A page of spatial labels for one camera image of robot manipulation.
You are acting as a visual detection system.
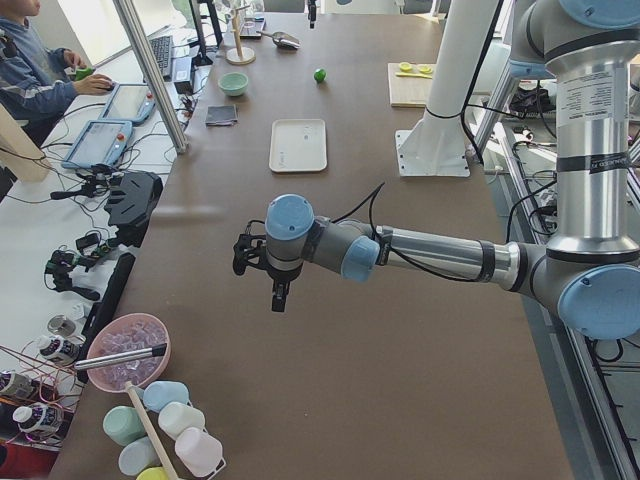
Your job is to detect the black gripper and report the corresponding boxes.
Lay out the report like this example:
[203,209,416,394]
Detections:
[267,265,301,312]

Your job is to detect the green lime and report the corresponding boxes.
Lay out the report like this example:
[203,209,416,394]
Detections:
[313,68,327,84]

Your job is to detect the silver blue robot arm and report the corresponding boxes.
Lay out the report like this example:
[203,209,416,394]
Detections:
[306,0,318,29]
[261,1,639,340]

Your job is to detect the cream rectangular tray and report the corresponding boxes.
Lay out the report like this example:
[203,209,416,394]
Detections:
[269,119,328,173]

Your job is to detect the metal tongs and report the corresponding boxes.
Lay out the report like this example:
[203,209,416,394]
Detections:
[73,343,169,371]

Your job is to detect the pink bowl with ice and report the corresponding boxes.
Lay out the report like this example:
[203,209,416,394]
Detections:
[86,313,171,393]

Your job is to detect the blue plastic cup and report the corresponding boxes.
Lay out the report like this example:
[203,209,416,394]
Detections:
[143,380,190,413]

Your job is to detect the white plastic cup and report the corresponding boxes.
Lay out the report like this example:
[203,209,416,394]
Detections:
[158,401,206,440]

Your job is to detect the grey folded cloth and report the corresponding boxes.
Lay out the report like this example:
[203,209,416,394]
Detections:
[205,105,238,126]

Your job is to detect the pink plastic cup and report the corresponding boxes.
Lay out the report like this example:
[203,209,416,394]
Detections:
[175,427,226,478]

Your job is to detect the mint green bowl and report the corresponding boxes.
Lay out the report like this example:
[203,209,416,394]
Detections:
[218,72,249,97]

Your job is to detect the mint plastic cup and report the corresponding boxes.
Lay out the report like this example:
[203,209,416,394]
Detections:
[102,405,146,446]

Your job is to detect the wooden cutting board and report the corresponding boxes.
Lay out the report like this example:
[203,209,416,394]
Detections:
[387,62,494,109]

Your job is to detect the blue teach pendant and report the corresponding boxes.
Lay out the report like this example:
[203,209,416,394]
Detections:
[61,119,133,169]
[100,83,155,126]

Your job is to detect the wooden mug tree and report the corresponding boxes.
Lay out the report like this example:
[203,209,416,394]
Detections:
[226,5,256,66]

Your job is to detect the yellow plastic knife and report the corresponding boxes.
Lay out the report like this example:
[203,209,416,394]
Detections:
[394,72,433,80]

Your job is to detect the metal scoop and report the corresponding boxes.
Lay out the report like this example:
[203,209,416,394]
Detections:
[259,30,300,50]

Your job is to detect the black keyboard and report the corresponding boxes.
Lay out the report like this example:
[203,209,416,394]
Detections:
[148,35,173,80]

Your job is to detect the person in blue hoodie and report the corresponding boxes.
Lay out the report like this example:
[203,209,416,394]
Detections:
[1,1,113,146]

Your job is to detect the black plastic bracket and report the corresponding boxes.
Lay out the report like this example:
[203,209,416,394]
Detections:
[104,171,163,247]

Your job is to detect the aluminium frame post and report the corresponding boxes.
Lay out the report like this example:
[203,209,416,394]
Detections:
[113,0,188,155]

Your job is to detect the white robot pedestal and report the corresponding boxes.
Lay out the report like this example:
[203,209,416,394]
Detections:
[396,0,502,178]

